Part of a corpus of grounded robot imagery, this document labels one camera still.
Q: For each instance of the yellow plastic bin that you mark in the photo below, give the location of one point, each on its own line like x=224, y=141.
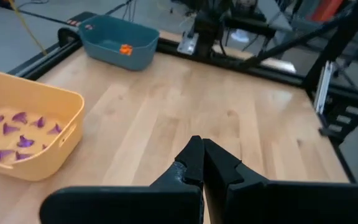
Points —
x=42, y=93

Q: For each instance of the teal plastic bin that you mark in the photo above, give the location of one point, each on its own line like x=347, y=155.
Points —
x=117, y=57

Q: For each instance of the orange plastic pumpkin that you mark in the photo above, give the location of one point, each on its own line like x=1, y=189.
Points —
x=126, y=49

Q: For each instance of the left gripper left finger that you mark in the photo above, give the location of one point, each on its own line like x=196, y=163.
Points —
x=185, y=174

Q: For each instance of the red orange container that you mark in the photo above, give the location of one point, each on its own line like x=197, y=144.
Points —
x=326, y=9

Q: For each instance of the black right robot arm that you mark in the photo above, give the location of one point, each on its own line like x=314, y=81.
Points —
x=208, y=28

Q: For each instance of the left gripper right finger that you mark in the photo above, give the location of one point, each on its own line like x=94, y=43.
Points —
x=225, y=177

